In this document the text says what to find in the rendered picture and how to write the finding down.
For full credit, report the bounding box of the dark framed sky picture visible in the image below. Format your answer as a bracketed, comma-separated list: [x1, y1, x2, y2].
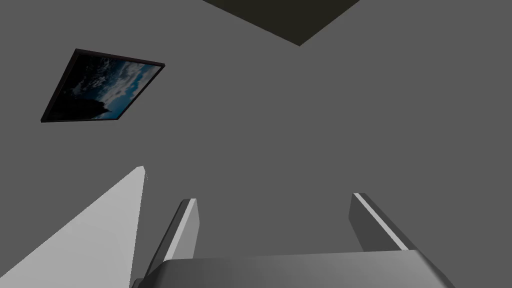
[40, 48, 166, 124]

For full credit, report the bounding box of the white door leaf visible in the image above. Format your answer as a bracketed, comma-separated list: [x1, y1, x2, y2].
[0, 165, 146, 288]

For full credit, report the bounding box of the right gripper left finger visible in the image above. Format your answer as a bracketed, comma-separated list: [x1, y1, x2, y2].
[144, 197, 200, 278]

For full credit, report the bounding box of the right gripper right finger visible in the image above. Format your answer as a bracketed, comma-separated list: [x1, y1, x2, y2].
[348, 192, 419, 253]

